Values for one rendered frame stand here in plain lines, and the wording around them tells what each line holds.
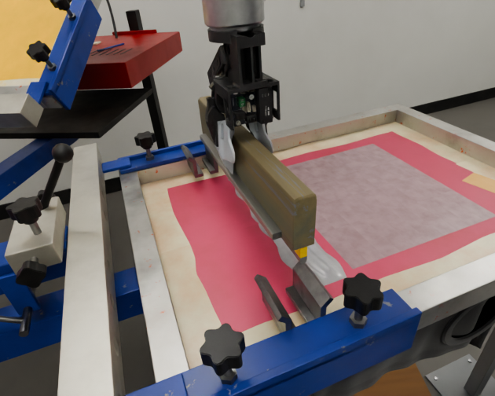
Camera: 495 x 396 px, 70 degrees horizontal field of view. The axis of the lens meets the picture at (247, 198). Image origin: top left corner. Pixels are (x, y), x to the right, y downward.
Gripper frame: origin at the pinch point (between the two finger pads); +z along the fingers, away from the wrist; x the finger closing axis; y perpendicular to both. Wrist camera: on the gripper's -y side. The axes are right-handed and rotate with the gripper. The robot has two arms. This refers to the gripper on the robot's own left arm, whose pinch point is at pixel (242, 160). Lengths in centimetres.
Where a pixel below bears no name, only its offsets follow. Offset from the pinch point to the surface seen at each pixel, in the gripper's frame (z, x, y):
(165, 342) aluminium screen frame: 10.2, -18.5, 20.2
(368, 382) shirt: 42.3, 14.3, 20.8
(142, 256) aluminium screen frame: 10.2, -19.0, 3.5
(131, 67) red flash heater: 1, -9, -88
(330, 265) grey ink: 13.3, 7.6, 15.2
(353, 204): 13.7, 20.7, 2.9
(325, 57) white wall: 39, 142, -200
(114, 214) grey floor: 109, -39, -169
